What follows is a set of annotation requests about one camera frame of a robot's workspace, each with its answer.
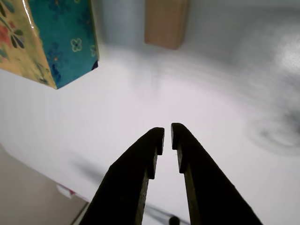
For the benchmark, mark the light wooden Jenga block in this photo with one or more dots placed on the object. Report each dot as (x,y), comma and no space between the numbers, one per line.
(165,23)

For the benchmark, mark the floral yellow and teal box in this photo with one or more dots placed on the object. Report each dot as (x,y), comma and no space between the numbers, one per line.
(63,42)

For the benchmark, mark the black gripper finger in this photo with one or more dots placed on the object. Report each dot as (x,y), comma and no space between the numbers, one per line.
(131,178)
(206,187)

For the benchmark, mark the small white and pink object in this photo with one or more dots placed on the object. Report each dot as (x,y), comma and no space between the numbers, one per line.
(68,192)

